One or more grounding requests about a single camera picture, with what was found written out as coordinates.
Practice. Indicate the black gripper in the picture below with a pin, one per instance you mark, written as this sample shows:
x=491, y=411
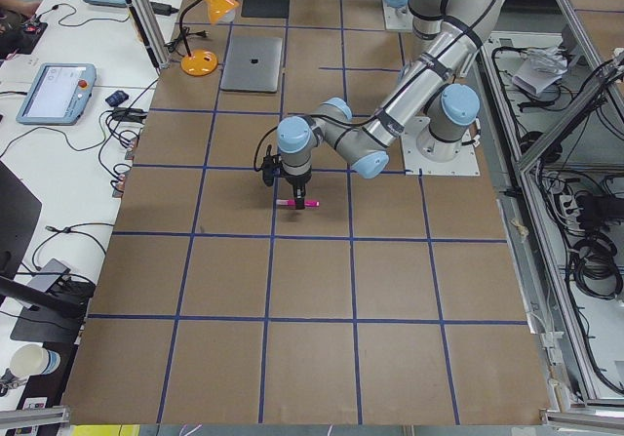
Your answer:
x=298, y=180

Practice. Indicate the pink marker pen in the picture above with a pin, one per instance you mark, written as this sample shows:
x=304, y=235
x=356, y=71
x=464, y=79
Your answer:
x=298, y=204

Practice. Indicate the silver laptop notebook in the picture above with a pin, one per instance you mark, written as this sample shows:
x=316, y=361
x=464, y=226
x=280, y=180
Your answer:
x=252, y=64

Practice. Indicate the black mousepad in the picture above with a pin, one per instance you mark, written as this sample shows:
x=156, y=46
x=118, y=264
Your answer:
x=266, y=9

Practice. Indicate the dark blue small pouch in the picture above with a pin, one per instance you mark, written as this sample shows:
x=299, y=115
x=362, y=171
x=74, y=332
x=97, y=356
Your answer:
x=117, y=98

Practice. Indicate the black power adapter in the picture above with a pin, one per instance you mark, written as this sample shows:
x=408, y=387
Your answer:
x=163, y=9

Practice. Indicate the grey usb hub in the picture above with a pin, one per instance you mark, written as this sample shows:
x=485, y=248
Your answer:
x=48, y=275

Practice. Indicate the white paper cup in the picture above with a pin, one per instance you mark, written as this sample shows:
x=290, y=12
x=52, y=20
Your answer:
x=34, y=360

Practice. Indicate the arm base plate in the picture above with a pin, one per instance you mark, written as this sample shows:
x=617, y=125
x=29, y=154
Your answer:
x=424, y=155
x=397, y=19

